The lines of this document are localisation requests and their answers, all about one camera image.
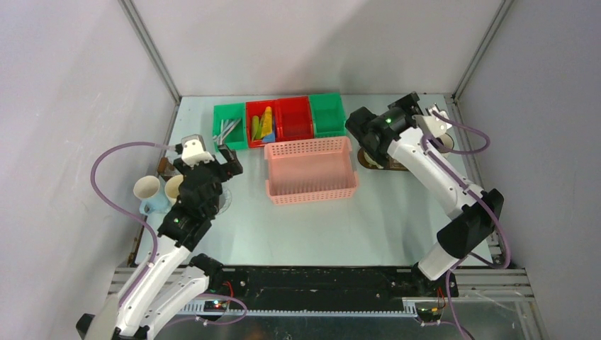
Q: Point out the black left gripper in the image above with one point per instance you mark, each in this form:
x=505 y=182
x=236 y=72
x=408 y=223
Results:
x=234 y=167

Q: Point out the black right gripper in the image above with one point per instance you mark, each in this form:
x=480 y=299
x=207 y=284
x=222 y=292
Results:
x=409 y=104

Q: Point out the white toothbrush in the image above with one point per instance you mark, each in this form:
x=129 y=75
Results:
x=225 y=128

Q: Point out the white mug dark rim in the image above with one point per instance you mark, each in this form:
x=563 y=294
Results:
x=444 y=143

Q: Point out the cream mug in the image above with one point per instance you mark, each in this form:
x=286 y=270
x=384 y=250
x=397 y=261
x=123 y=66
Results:
x=171 y=188

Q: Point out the brown wooden toothbrush holder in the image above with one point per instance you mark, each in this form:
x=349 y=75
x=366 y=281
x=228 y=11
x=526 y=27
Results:
x=166 y=169

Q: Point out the white mug blue handle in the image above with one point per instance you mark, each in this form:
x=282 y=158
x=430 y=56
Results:
x=150 y=191

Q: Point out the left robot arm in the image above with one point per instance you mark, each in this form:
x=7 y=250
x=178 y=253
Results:
x=141 y=308

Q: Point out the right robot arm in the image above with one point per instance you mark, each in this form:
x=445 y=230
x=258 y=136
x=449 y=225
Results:
x=410 y=135

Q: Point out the clear textured oval tray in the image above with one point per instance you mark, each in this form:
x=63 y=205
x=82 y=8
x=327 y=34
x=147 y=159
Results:
x=224 y=200

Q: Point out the green toothpaste tube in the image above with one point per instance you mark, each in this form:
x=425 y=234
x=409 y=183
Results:
x=256 y=128

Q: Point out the brown wooden oval tray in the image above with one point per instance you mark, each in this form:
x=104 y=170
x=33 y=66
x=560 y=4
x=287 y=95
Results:
x=367 y=162

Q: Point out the red bin with toothpaste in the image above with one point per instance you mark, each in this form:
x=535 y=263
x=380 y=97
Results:
x=253 y=108

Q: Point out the green bin with toothbrushes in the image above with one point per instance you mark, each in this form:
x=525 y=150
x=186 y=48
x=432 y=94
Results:
x=237 y=140

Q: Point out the red bin with holder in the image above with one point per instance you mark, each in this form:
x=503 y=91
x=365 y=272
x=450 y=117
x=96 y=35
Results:
x=294 y=119

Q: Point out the pink perforated basket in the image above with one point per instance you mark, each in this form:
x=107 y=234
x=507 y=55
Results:
x=304 y=171

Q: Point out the green bin far right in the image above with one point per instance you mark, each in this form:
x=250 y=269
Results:
x=328 y=115

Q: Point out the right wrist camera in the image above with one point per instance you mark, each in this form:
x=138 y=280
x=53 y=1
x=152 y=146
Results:
x=432 y=123

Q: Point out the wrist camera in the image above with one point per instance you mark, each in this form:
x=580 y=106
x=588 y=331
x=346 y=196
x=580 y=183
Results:
x=192 y=151
x=432 y=123

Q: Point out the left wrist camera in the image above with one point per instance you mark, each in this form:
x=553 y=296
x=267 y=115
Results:
x=192 y=151

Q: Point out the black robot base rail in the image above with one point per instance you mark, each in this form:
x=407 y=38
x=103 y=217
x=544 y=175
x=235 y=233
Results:
x=328 y=288

